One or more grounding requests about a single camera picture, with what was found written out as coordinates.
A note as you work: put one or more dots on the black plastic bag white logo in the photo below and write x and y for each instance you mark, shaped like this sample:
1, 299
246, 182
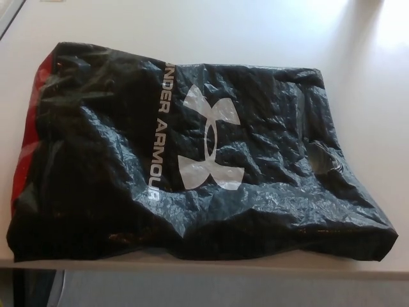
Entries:
255, 160

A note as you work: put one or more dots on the grey metal desk leg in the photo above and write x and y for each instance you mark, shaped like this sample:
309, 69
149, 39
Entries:
64, 288

